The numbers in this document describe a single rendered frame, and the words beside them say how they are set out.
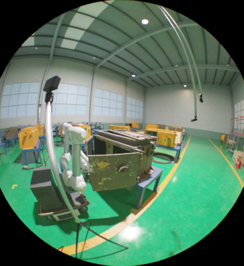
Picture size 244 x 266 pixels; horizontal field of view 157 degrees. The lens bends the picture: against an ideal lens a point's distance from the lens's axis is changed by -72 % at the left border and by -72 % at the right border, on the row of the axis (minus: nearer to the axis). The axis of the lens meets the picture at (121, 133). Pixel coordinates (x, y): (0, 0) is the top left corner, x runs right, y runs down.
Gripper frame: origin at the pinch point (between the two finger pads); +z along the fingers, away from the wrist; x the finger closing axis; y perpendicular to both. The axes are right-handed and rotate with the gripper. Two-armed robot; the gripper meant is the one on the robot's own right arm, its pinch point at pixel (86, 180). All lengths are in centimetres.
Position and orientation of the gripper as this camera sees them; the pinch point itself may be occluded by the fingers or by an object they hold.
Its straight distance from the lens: 155.7
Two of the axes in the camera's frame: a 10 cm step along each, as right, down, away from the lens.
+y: -7.4, 0.7, -6.7
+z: -0.4, 9.9, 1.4
